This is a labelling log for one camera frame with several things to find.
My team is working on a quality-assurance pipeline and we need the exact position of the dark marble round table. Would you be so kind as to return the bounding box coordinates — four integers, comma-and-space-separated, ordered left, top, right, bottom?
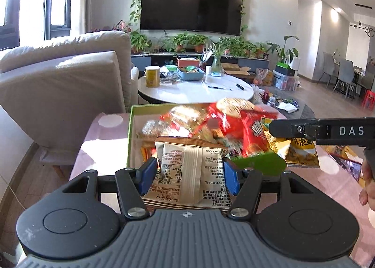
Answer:
258, 89, 315, 120

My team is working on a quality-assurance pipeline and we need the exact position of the red flower decoration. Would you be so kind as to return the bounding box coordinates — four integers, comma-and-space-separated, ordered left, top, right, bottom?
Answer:
111, 20, 132, 34

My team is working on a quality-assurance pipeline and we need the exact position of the green and black box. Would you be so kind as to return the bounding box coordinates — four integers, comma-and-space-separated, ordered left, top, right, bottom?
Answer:
275, 62, 296, 76

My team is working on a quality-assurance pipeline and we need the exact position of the person's right hand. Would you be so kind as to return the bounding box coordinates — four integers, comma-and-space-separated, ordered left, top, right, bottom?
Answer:
359, 159, 375, 218

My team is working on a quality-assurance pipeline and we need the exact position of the yellow can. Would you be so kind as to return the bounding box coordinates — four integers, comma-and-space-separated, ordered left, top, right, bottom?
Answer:
145, 65, 161, 88

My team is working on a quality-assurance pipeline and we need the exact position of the green cardboard box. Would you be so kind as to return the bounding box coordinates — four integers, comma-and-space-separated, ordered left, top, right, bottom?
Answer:
126, 103, 289, 177

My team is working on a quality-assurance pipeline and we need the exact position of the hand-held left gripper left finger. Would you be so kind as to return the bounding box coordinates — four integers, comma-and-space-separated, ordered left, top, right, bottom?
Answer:
59, 157, 158, 220

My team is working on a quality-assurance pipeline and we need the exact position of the beige armchair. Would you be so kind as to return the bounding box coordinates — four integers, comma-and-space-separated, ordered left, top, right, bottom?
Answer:
0, 30, 139, 166

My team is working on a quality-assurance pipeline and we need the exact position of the blue basket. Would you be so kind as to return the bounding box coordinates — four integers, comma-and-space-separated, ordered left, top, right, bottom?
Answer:
177, 66, 206, 81

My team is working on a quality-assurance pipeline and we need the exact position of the potted green plant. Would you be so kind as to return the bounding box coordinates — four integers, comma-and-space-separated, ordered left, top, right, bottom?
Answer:
129, 30, 153, 54
221, 37, 242, 57
255, 42, 269, 60
171, 33, 191, 53
190, 33, 208, 53
241, 41, 256, 58

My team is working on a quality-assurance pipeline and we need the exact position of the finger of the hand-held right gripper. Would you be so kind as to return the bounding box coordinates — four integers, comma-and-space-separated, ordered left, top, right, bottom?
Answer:
269, 118, 320, 142

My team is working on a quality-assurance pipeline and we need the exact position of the large plant white pot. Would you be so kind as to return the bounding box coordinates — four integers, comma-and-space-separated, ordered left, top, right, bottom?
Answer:
268, 36, 301, 72

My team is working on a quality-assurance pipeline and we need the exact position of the dark television cabinet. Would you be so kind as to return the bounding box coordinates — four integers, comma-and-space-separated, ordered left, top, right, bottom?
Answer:
130, 51, 270, 70

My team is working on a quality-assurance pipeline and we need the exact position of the glass vase with plant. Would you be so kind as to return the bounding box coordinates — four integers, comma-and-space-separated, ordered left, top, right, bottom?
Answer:
205, 42, 227, 73

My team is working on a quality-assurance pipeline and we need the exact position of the yellow snack packet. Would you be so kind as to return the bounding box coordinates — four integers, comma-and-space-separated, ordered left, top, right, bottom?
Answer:
261, 120, 320, 168

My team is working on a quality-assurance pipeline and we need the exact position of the red plastic stool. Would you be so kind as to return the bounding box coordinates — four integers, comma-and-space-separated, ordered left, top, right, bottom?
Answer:
362, 90, 375, 110

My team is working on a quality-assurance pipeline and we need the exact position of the grey dining chair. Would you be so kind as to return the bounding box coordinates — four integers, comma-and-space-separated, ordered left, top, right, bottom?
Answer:
318, 52, 337, 84
359, 71, 375, 92
334, 59, 358, 100

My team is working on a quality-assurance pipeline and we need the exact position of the white brown striped snack packet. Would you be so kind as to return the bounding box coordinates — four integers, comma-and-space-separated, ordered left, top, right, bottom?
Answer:
140, 136, 232, 213

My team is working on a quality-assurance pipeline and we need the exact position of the clear plastic bag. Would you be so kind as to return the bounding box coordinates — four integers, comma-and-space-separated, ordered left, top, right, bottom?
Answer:
250, 84, 263, 104

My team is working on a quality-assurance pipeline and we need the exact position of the heap of assorted snack packets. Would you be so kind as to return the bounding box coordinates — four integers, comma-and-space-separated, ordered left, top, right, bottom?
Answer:
138, 96, 282, 160

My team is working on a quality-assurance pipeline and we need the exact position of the white tissue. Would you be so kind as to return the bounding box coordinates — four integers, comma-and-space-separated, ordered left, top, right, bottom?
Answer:
277, 101, 298, 114

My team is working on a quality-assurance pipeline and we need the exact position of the clear storage box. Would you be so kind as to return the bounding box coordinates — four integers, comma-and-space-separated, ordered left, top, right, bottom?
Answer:
274, 71, 301, 92

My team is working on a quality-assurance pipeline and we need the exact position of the brown cardboard box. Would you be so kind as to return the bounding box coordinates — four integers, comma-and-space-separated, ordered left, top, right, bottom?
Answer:
221, 63, 252, 78

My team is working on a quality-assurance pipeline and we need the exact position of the white round coffee table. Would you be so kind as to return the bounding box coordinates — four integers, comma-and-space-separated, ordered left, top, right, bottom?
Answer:
138, 73, 254, 104

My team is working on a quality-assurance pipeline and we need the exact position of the orange box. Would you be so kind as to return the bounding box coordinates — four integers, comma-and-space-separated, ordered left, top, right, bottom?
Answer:
176, 57, 201, 67

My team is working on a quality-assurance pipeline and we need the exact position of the black television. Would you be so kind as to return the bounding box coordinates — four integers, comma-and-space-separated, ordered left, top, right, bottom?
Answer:
140, 0, 244, 36

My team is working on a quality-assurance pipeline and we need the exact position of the pile of dark wrappers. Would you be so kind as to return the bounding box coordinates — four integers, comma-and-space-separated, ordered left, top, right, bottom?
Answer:
160, 73, 180, 84

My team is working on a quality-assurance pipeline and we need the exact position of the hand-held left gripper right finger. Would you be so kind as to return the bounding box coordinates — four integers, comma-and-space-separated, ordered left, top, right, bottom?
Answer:
222, 157, 318, 218

